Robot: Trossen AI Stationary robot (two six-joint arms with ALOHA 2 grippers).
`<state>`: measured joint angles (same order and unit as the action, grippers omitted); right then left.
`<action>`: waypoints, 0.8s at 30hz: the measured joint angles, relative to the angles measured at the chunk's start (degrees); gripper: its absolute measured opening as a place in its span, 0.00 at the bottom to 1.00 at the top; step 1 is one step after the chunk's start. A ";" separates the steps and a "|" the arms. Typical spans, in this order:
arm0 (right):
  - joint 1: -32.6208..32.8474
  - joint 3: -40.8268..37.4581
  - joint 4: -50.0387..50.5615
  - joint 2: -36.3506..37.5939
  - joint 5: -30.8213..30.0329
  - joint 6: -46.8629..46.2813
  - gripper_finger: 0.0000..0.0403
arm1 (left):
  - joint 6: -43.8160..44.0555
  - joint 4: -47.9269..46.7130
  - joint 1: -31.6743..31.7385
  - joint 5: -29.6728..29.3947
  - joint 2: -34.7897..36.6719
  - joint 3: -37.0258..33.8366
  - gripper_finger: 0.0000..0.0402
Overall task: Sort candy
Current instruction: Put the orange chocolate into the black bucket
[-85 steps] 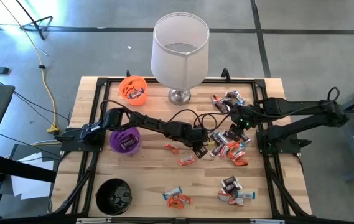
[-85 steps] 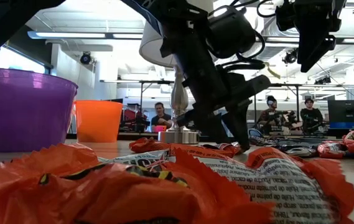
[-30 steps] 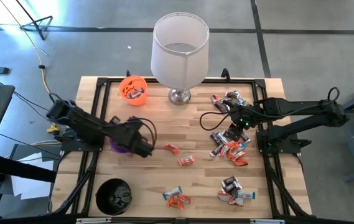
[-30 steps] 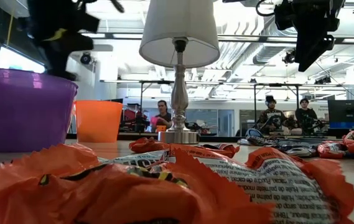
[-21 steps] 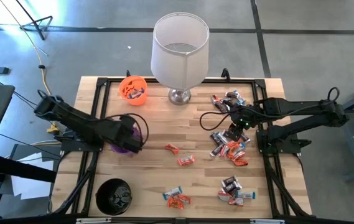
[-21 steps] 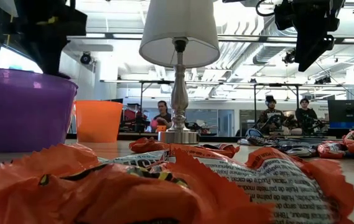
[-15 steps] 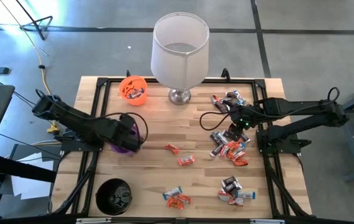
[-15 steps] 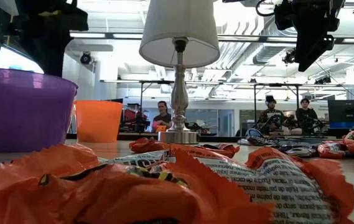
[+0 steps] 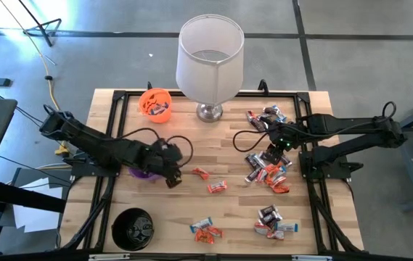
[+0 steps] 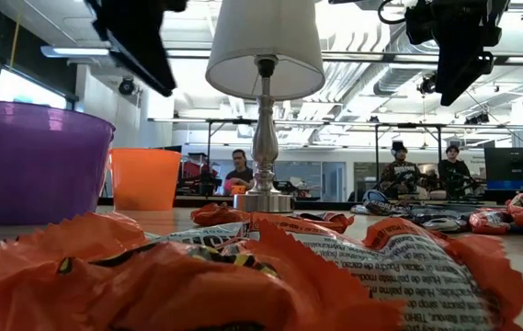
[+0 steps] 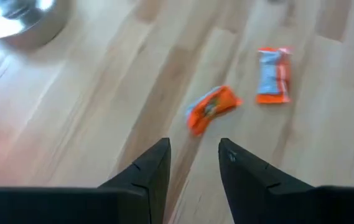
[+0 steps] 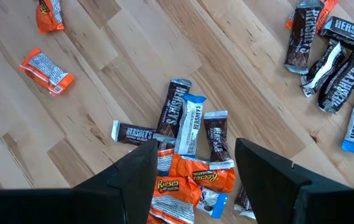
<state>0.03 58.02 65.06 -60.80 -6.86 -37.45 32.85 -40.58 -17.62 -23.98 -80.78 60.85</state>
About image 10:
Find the black computer monitor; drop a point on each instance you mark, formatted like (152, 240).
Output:
(514, 167)

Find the white blue cookies cream bar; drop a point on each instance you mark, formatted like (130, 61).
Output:
(196, 234)

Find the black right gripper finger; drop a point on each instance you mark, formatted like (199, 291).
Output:
(458, 73)

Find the purple plastic bucket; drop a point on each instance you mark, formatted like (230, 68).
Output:
(36, 161)

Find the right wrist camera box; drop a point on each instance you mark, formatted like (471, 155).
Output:
(419, 23)

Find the silver ventilation duct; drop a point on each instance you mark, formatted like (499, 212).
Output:
(394, 80)

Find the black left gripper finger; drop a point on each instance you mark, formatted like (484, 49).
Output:
(141, 50)

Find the white shade silver table lamp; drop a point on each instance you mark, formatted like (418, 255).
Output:
(265, 46)

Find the brown silver Hershey's bar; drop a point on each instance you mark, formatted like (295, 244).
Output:
(440, 211)
(445, 224)
(387, 209)

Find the orange pumpkin plastic bucket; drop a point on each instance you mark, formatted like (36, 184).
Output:
(146, 179)

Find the pink plastic bucket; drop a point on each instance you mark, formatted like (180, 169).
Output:
(230, 186)

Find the person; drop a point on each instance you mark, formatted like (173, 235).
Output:
(400, 172)
(240, 172)
(455, 172)

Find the black ceiling spotlight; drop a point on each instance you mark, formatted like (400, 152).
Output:
(126, 86)
(428, 83)
(477, 118)

